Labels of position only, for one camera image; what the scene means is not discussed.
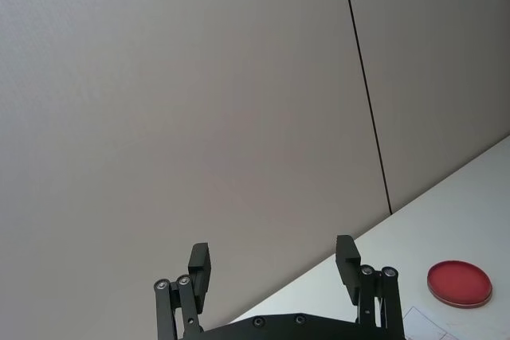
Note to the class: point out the round red flat dish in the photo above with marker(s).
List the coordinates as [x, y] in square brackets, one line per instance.
[459, 283]

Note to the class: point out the white paper sheet with lines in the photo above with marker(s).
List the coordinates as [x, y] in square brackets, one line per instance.
[446, 326]

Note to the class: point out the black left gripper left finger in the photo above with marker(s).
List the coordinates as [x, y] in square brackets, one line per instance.
[199, 276]

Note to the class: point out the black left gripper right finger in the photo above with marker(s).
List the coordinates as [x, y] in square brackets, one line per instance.
[350, 272]

